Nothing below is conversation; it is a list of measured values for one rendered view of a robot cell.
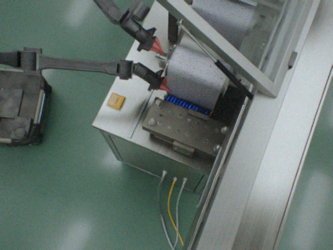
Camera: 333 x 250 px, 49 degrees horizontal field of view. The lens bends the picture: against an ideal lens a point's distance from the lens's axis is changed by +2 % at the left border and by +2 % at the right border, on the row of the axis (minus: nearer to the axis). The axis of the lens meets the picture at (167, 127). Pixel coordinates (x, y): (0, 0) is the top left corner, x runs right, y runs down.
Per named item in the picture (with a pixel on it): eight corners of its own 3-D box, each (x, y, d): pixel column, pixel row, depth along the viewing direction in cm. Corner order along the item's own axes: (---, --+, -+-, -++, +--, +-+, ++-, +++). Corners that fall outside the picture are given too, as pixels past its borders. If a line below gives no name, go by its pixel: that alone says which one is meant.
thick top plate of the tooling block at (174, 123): (155, 100, 174) (155, 96, 169) (232, 132, 170) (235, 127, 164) (142, 129, 170) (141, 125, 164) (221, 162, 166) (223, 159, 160)
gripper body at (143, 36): (139, 52, 148) (125, 41, 144) (149, 33, 151) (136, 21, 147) (148, 50, 143) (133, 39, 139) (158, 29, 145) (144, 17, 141)
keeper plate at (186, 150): (174, 146, 174) (174, 140, 164) (193, 153, 173) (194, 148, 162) (171, 150, 173) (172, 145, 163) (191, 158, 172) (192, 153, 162)
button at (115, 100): (113, 93, 183) (112, 91, 181) (125, 98, 182) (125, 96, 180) (106, 104, 181) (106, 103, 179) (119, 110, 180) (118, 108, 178)
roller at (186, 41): (186, 40, 168) (187, 26, 156) (237, 60, 165) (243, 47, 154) (176, 62, 165) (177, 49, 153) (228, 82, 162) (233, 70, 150)
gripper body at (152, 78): (150, 92, 164) (137, 84, 161) (158, 74, 167) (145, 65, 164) (156, 90, 158) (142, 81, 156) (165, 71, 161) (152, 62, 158)
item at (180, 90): (166, 92, 171) (167, 76, 154) (212, 111, 169) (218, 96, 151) (166, 94, 171) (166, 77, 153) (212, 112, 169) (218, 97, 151)
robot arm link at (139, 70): (131, 72, 155) (138, 60, 155) (128, 71, 161) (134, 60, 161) (144, 80, 158) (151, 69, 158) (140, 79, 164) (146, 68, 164)
